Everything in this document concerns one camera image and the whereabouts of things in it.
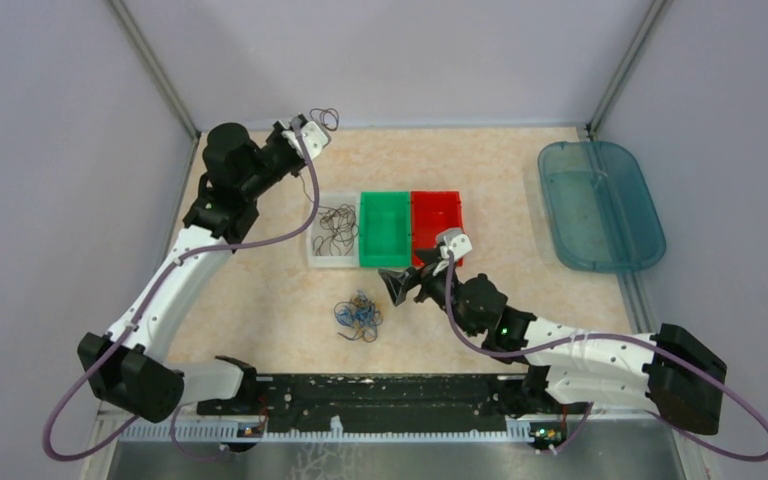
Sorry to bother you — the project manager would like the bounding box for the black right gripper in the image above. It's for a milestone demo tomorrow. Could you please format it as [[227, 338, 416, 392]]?
[[380, 247, 479, 337]]

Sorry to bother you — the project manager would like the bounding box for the coloured cable bundle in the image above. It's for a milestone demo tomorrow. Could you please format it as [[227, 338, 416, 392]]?
[[333, 289, 385, 344]]

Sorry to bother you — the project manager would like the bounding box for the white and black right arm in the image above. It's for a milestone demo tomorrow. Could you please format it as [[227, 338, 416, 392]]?
[[378, 251, 727, 435]]

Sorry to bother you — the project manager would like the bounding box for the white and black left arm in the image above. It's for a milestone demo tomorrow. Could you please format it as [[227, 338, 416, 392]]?
[[77, 114, 331, 423]]

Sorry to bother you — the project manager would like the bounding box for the green plastic bin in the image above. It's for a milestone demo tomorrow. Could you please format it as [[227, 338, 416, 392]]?
[[358, 191, 412, 269]]

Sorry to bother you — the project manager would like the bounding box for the red plastic bin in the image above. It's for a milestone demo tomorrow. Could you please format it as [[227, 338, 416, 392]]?
[[410, 190, 464, 267]]

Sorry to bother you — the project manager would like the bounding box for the white plastic bin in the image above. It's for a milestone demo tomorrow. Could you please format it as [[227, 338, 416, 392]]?
[[305, 191, 360, 269]]

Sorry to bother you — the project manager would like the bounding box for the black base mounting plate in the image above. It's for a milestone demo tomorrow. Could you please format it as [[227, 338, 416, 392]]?
[[197, 372, 591, 435]]

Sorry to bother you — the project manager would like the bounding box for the teal transparent plastic basin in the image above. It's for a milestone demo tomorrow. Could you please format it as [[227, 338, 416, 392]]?
[[538, 141, 666, 273]]

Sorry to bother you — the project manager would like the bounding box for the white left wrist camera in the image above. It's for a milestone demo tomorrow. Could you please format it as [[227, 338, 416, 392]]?
[[281, 121, 331, 160]]

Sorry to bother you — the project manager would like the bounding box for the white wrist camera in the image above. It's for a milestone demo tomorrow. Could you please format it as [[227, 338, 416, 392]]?
[[281, 121, 331, 160], [435, 227, 473, 261]]

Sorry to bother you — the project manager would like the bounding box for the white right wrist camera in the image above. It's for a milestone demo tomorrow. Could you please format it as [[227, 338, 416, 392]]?
[[435, 227, 473, 261]]

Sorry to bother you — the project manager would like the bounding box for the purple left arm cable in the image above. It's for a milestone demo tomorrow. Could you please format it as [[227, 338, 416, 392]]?
[[42, 129, 322, 463]]

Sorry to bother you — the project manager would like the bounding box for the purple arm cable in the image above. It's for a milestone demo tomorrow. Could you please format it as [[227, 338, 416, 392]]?
[[443, 254, 768, 464], [42, 129, 322, 463]]

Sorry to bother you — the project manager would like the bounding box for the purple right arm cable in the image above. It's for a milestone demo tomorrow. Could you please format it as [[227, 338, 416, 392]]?
[[443, 254, 768, 464]]

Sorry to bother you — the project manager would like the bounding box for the white slotted cable duct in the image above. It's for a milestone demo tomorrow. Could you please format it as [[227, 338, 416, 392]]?
[[119, 420, 535, 444]]

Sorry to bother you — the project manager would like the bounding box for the right aluminium frame post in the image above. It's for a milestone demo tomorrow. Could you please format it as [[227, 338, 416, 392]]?
[[584, 0, 673, 141]]

